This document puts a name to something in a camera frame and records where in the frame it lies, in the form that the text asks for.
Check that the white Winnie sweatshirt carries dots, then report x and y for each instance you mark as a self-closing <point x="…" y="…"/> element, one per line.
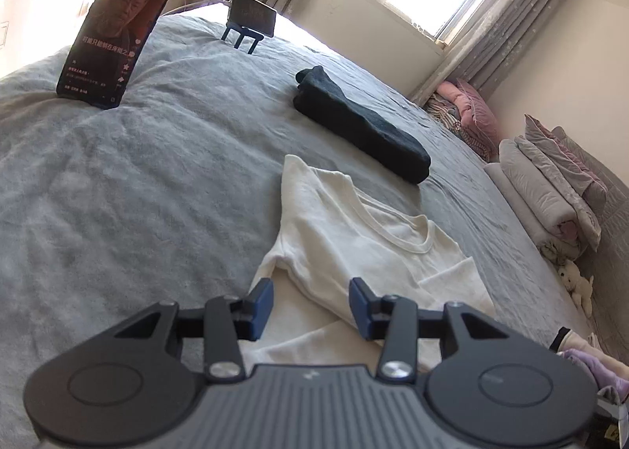
<point x="332" y="232"/>

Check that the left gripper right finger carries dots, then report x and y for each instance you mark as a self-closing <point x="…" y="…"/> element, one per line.
<point x="392" y="320"/>

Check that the blue phone stand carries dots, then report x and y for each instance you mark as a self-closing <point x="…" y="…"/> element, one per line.
<point x="243" y="33"/>

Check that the purple folded garment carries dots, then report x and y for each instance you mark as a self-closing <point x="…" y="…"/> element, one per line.
<point x="602" y="375"/>

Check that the folded black garment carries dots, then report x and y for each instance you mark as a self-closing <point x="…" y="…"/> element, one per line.
<point x="320" y="99"/>

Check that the folded grey quilt stack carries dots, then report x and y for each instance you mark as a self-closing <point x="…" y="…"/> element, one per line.
<point x="556" y="195"/>

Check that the upright smartphone playing video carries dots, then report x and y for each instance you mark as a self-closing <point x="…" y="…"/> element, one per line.
<point x="102" y="58"/>

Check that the right grey star curtain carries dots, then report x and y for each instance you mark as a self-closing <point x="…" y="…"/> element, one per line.
<point x="488" y="53"/>

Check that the white plush toy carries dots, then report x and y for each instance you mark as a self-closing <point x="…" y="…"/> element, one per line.
<point x="579" y="288"/>

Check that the landscape phone on stand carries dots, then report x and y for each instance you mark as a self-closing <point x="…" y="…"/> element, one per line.
<point x="254" y="15"/>

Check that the pink pillow pile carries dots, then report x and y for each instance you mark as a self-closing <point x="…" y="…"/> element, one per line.
<point x="462" y="111"/>

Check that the grey quilted headboard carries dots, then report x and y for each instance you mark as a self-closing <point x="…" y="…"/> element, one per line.
<point x="609" y="264"/>

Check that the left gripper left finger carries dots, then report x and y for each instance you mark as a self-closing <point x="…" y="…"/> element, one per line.
<point x="227" y="321"/>

